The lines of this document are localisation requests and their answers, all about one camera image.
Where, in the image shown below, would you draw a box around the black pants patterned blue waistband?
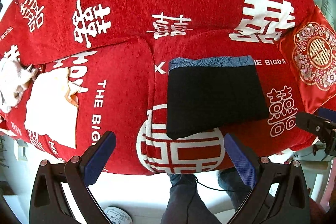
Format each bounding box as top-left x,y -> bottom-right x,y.
166,55 -> 269,140

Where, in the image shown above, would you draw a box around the round white patterned disc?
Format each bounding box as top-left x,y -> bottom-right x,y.
104,206 -> 133,224

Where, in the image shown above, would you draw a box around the red embroidered satin cushion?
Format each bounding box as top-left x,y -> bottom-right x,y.
276,6 -> 335,114

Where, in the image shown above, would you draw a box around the white folded cloth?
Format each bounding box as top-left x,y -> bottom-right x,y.
24,67 -> 80,149

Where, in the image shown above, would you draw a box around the operator grey trouser legs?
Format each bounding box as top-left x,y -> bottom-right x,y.
161,167 -> 251,224

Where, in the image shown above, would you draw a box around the white crumpled garment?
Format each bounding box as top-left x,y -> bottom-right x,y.
0,57 -> 38,114

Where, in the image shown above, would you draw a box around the red sofa white characters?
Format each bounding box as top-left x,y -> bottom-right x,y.
1,0 -> 314,175

